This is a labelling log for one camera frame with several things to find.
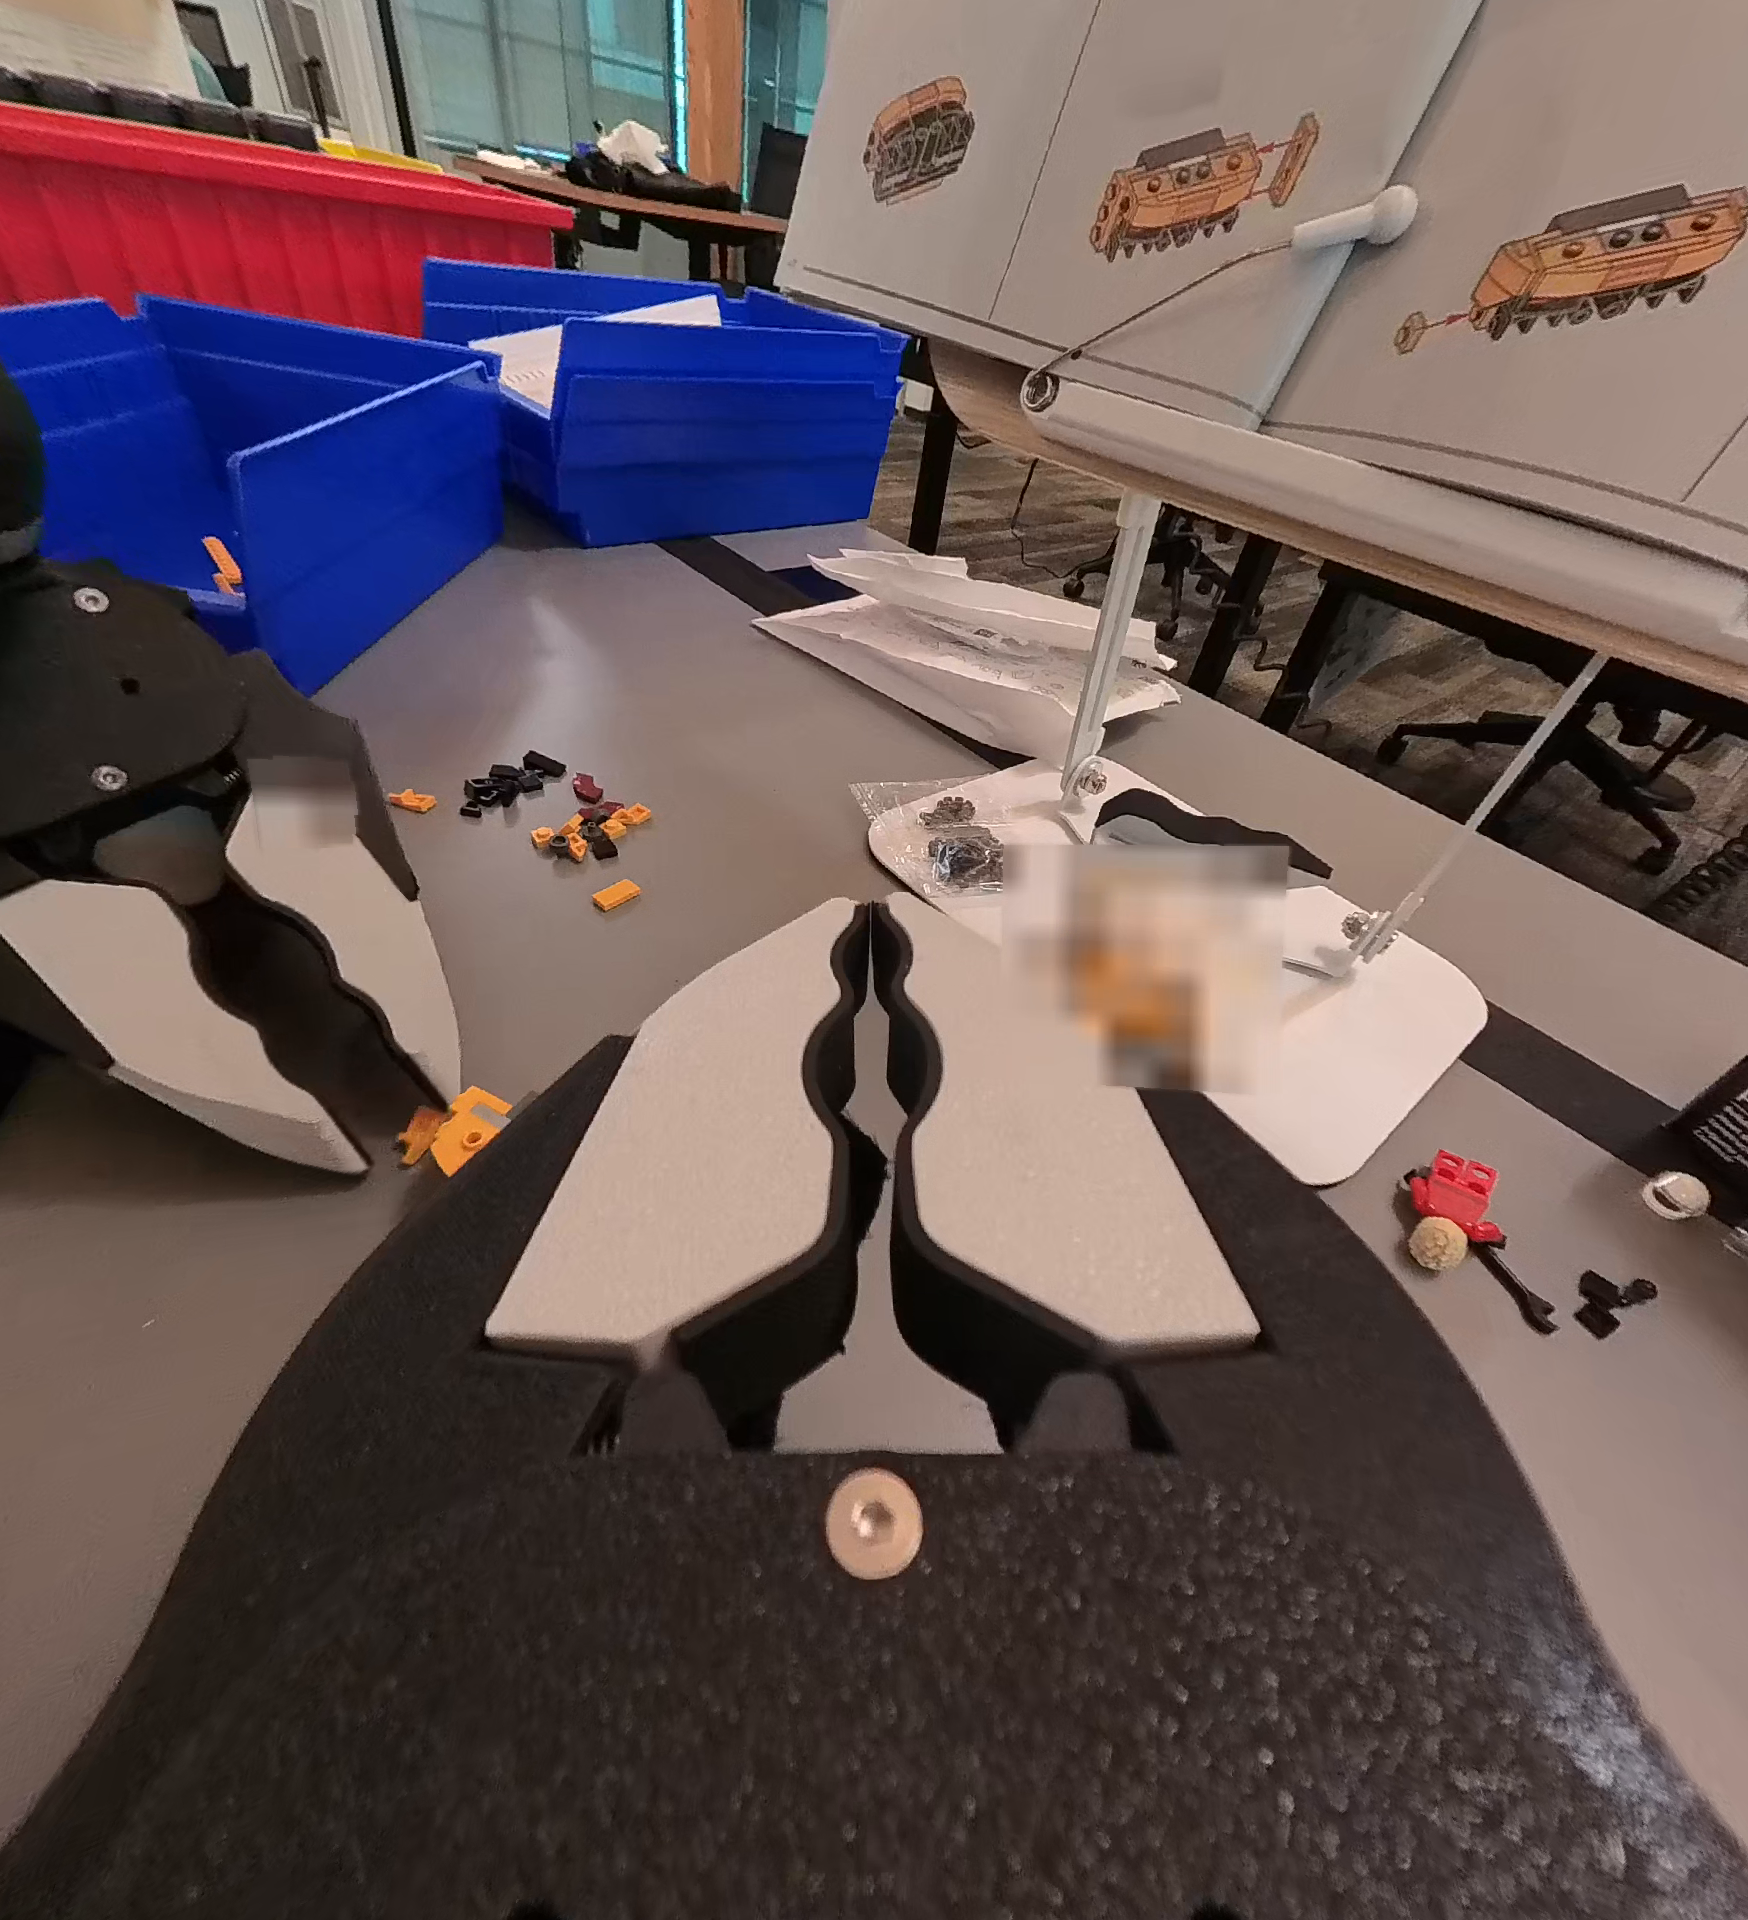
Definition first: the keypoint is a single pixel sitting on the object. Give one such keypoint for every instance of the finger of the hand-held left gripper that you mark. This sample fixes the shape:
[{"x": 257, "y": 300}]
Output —
[
  {"x": 379, "y": 931},
  {"x": 139, "y": 991}
]

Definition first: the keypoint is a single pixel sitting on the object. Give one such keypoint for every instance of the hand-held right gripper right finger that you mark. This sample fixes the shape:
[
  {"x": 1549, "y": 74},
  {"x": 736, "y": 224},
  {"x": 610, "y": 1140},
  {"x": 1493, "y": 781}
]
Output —
[{"x": 1069, "y": 1200}]

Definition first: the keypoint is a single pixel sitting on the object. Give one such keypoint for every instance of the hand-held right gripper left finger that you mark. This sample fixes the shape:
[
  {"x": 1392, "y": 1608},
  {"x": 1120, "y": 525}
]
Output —
[{"x": 666, "y": 1184}]

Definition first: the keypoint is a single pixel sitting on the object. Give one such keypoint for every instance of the orange lego bracket piece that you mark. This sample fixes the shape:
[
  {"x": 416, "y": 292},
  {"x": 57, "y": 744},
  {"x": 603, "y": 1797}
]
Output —
[{"x": 466, "y": 1129}]

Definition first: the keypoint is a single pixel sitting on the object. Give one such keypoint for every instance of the pile of small lego pieces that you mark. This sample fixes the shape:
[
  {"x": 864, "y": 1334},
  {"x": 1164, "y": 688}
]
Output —
[{"x": 561, "y": 819}]

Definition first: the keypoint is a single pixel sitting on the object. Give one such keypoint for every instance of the red lego minifigure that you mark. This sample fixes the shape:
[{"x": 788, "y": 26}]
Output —
[{"x": 1457, "y": 1193}]

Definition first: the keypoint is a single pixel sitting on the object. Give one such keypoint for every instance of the black lego wrench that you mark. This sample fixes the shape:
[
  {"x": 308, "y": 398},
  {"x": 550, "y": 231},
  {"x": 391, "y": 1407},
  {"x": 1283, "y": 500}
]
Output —
[{"x": 1522, "y": 1295}]

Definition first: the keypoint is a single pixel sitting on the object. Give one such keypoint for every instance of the black lego piece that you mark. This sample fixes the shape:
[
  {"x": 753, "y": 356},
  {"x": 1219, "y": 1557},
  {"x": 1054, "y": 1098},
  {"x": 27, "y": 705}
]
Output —
[{"x": 1612, "y": 1299}]

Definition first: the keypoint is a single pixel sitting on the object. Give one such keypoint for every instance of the white round lego piece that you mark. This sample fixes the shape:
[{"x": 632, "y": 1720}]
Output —
[{"x": 1675, "y": 1196}]

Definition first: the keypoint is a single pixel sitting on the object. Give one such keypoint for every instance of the lego instruction booklet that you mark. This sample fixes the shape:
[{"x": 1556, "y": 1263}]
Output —
[{"x": 1413, "y": 89}]

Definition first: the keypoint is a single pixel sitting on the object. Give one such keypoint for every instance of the white book stand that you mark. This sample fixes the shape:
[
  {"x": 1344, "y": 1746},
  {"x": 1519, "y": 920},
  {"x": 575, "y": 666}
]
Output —
[{"x": 1368, "y": 1050}]

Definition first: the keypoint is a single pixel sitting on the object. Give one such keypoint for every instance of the clear bag of dark pieces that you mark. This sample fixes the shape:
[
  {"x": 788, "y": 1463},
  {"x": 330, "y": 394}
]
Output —
[{"x": 949, "y": 849}]

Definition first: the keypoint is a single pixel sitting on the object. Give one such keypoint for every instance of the red plastic bin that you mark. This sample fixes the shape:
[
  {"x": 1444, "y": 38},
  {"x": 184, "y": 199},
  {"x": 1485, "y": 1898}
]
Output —
[{"x": 215, "y": 224}]

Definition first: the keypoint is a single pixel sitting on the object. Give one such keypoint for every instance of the torn white paper bag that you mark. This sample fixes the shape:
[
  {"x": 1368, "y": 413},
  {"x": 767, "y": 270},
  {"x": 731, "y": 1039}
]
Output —
[
  {"x": 936, "y": 684},
  {"x": 994, "y": 592}
]

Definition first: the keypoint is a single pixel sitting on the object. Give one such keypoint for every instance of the white paper sheets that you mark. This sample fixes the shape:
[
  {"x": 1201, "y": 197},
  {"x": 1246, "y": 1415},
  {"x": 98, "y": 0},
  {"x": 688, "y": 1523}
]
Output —
[{"x": 575, "y": 352}]

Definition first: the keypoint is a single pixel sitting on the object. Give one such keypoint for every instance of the black office chair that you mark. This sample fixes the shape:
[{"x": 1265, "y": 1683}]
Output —
[
  {"x": 1190, "y": 563},
  {"x": 1608, "y": 765}
]

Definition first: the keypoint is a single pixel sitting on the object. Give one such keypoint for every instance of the background wooden table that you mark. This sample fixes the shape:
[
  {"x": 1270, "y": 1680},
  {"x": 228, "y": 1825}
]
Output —
[{"x": 724, "y": 216}]

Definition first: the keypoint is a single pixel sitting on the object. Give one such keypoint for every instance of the wooden office desk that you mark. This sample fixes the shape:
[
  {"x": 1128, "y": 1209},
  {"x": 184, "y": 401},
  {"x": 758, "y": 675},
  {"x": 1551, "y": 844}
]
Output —
[{"x": 986, "y": 398}]

